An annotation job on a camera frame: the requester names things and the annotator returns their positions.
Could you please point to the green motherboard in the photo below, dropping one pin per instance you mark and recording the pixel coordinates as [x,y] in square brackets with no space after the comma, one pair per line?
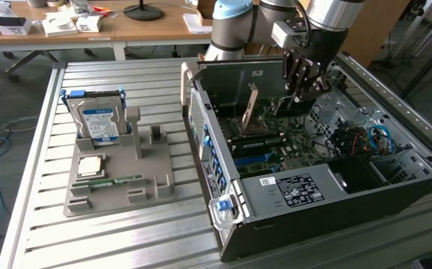
[297,134]

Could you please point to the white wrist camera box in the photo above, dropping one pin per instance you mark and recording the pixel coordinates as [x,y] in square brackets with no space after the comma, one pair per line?
[285,33]

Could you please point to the white paper stack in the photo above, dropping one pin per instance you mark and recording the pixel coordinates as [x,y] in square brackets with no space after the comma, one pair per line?
[197,25]

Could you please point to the blue expansion slot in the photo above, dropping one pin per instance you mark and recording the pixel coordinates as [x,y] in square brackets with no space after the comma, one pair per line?
[254,159]

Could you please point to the metal disk bay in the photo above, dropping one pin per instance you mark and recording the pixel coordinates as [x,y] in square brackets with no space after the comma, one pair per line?
[403,168]

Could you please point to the hard disk in blue caddy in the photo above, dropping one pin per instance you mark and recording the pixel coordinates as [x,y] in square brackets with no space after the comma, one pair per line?
[95,117]

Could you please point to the brown cardboard box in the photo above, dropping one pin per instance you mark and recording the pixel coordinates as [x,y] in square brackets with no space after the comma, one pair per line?
[205,9]

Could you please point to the wooden cabinet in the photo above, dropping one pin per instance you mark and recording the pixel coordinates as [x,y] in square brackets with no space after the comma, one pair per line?
[372,36]

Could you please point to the grey cup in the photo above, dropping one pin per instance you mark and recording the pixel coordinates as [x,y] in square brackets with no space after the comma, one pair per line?
[36,3]

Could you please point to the white round tape holder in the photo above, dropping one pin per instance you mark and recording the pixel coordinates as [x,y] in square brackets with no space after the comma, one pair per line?
[60,26]

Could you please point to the blue case latch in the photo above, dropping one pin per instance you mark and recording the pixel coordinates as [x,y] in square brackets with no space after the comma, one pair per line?
[225,204]

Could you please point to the black caster desk leg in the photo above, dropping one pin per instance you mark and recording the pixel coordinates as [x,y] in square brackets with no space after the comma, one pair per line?
[28,60]

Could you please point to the long wooden desk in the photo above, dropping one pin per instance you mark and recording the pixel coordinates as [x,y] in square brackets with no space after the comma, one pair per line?
[145,29]

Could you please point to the small white labelled box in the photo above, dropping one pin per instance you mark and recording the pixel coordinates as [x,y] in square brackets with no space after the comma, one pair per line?
[89,25]

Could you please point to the white box with black top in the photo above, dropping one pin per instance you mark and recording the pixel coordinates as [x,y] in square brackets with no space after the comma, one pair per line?
[14,28]

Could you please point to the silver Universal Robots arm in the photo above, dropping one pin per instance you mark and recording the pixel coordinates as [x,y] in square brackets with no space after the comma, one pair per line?
[230,30]

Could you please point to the CPU socket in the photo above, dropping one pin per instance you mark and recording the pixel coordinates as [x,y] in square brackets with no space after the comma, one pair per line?
[258,129]

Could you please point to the grey power supply unit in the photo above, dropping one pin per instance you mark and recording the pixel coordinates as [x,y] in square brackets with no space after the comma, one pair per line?
[268,193]

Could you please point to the grey printed parts rack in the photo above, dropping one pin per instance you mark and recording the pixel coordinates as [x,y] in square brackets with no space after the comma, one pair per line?
[126,165]

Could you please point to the black open PC case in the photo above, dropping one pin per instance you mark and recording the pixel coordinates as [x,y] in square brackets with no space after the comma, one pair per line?
[313,224]

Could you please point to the silver CPU chip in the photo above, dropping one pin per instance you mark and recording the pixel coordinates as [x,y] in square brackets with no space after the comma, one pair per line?
[91,166]

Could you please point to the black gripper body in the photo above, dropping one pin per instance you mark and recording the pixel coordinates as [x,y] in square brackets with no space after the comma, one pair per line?
[328,47]

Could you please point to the black round lamp base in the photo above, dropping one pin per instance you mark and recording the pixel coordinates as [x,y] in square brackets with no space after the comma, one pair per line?
[142,14]

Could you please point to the green RAM stick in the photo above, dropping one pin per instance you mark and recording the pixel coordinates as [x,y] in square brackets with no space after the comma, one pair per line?
[107,181]

